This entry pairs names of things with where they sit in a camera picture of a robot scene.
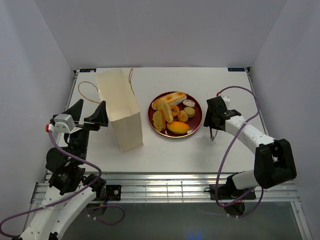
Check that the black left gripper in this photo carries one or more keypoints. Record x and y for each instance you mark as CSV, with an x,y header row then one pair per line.
x,y
99,116

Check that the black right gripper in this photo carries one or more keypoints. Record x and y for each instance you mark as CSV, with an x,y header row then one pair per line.
x,y
208,122

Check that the metal serving tongs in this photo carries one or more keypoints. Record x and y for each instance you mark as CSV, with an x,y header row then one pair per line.
x,y
213,133

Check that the small round brown bun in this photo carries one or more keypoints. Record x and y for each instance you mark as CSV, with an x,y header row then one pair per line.
x,y
182,116

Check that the white frosted small donut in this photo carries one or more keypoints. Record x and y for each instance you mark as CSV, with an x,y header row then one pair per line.
x,y
189,103

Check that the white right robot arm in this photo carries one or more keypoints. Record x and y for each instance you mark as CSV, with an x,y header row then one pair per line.
x,y
273,159

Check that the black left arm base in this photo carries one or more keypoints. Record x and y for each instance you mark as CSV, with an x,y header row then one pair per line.
x,y
105,192

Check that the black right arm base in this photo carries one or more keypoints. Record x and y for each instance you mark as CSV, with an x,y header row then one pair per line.
x,y
228,191

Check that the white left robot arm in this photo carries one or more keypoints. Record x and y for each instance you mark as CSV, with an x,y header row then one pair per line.
x,y
74,181

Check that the cream paper bag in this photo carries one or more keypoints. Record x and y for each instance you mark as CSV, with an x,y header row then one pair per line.
x,y
115,88

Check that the long toasted bread loaf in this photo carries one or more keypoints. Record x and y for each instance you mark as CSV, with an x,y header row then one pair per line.
x,y
173,98

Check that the seeded bread slice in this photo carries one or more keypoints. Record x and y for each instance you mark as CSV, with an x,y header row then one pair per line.
x,y
157,121

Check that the dark red round plate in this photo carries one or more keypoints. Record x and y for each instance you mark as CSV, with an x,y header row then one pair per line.
x,y
193,122

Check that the orange oval bun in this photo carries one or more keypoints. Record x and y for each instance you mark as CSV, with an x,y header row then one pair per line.
x,y
178,127

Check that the orange glazed donut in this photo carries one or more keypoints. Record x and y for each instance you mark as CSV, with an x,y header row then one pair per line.
x,y
174,110

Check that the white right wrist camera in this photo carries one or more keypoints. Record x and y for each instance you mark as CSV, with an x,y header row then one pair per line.
x,y
225,98

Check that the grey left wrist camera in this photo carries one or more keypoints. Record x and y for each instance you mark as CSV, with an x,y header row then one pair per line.
x,y
62,123

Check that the aluminium table frame rail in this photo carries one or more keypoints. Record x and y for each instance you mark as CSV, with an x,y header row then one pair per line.
x,y
176,170

